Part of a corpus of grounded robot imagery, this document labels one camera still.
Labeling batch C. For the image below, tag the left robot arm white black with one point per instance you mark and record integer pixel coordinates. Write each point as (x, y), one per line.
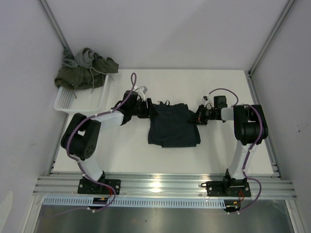
(81, 135)

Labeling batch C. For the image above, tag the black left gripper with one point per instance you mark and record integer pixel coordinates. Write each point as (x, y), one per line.
(146, 113)

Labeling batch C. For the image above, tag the olive green shorts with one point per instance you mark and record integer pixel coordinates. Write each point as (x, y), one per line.
(80, 78)

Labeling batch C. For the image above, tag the aluminium mounting rail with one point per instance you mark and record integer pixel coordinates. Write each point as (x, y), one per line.
(162, 186)

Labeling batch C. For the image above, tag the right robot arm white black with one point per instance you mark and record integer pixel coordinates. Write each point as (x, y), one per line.
(250, 129)

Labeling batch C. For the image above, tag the grey shorts with drawstring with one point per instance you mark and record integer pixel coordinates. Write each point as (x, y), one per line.
(83, 58)

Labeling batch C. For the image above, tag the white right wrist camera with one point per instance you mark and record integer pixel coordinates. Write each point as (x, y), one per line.
(205, 99)

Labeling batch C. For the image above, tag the right aluminium corner post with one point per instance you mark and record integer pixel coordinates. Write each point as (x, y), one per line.
(277, 26)

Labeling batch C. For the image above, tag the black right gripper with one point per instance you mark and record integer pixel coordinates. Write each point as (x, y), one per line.
(199, 115)

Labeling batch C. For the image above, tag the slotted grey cable duct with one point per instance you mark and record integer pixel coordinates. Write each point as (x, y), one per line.
(135, 202)

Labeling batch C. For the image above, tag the white plastic basket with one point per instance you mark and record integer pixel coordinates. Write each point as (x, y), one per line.
(80, 101)

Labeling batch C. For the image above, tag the aluminium corner post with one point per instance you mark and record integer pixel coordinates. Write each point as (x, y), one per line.
(277, 26)
(54, 24)

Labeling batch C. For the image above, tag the left aluminium corner post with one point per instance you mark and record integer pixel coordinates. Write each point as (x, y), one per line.
(54, 24)

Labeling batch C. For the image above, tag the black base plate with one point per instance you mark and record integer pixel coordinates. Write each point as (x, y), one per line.
(216, 189)
(88, 187)

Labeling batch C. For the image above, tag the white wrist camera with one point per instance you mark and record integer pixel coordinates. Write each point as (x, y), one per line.
(142, 90)
(205, 99)

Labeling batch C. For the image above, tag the dark navy shorts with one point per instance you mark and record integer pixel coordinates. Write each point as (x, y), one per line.
(170, 127)

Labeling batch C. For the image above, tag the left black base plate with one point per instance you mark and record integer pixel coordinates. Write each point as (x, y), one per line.
(88, 187)

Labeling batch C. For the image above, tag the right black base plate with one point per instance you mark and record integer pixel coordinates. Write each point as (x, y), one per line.
(216, 189)

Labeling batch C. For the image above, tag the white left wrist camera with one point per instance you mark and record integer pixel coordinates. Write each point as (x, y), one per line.
(142, 90)

